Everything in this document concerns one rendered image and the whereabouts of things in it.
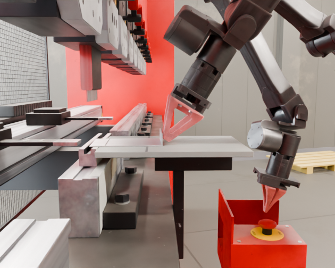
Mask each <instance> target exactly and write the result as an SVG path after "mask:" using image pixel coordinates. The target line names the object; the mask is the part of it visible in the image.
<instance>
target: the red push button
mask: <svg viewBox="0 0 335 268"><path fill-rule="evenodd" d="M258 225H259V226H260V227H261V228H262V234H264V235H272V229H275V228H276V226H277V223H276V222H274V221H273V220H270V219H262V220H259V222H258Z"/></svg>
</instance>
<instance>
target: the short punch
mask: <svg viewBox="0 0 335 268"><path fill-rule="evenodd" d="M79 49H80V81H81V89H82V90H86V97H87V102H90V101H95V100H98V95H97V90H101V89H102V64H101V51H100V50H98V49H97V48H95V47H94V46H92V45H79Z"/></svg>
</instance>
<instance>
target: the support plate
mask: <svg viewBox="0 0 335 268"><path fill-rule="evenodd" d="M122 138H148V136H110V137H108V139H122ZM145 150H146V147H99V148H98V149H97V150H96V151H95V152H94V153H95V158H155V157H254V152H253V151H252V150H251V149H249V148H248V147H246V146H245V145H244V144H242V143H241V142H239V141H238V140H236V139H235V138H234V137H232V136H177V137H176V138H174V139H173V140H171V141H170V142H168V141H166V140H164V139H163V146H149V147H148V152H145Z"/></svg>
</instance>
